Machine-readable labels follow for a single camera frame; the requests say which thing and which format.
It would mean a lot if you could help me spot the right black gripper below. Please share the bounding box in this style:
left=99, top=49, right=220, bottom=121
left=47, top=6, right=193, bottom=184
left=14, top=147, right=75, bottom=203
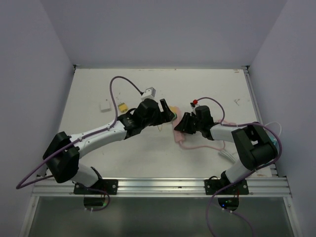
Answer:
left=175, top=113, right=203, bottom=135

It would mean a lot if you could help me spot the yellow plug with cable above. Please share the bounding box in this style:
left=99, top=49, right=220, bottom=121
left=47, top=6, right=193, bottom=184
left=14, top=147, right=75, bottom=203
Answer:
left=158, top=105, right=179, bottom=131

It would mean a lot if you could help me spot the pink power strip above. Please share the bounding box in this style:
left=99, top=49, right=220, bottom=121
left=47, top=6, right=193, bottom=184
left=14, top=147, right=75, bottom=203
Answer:
left=170, top=106, right=237, bottom=152

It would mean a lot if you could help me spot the yellow plug adapter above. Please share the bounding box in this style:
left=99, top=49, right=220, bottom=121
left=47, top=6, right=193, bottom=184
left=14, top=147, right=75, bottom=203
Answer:
left=118, top=103, right=128, bottom=114

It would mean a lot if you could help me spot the white plug adapter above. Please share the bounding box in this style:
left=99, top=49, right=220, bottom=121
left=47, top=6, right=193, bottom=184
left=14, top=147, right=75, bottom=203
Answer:
left=99, top=100, right=111, bottom=113

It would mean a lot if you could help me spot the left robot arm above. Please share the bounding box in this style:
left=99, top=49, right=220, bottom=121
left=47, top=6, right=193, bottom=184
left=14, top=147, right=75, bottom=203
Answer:
left=43, top=99, right=177, bottom=194

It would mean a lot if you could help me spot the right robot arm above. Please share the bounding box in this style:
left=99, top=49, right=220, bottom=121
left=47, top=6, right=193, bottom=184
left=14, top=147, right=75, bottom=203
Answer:
left=174, top=106, right=278, bottom=194

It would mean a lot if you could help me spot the blue power adapter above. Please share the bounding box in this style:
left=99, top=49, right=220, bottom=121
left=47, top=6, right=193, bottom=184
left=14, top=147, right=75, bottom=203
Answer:
left=269, top=135, right=278, bottom=148

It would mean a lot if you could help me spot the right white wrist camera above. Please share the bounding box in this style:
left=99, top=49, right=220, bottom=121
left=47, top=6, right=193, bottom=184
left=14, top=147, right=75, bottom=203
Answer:
left=190, top=99, right=199, bottom=112

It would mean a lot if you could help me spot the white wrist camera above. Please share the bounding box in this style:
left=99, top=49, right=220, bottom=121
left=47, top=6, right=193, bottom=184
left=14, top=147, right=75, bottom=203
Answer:
left=190, top=99, right=199, bottom=112
left=141, top=87, right=156, bottom=101

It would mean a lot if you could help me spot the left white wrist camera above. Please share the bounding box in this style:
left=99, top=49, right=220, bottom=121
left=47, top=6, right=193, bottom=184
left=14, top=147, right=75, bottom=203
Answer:
left=141, top=87, right=156, bottom=101

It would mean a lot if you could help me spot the white cable bundle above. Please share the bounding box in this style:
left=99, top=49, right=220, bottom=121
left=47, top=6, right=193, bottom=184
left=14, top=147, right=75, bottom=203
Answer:
left=218, top=121, right=283, bottom=166

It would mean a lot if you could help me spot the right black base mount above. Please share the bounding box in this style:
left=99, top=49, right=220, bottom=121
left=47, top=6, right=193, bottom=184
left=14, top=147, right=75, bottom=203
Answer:
left=204, top=176, right=249, bottom=195

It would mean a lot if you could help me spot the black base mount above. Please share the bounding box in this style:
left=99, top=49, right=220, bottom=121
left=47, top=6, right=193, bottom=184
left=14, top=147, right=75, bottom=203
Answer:
left=74, top=179, right=119, bottom=195
left=204, top=176, right=249, bottom=195

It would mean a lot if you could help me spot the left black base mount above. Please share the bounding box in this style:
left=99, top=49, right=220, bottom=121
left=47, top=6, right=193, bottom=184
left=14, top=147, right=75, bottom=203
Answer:
left=74, top=179, right=119, bottom=195

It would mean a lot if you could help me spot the aluminium front rail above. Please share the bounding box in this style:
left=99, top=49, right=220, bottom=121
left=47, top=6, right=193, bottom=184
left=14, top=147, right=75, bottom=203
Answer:
left=32, top=177, right=291, bottom=198

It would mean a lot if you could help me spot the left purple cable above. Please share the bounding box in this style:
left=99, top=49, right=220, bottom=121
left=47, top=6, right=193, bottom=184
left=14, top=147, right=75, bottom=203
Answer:
left=16, top=76, right=144, bottom=190

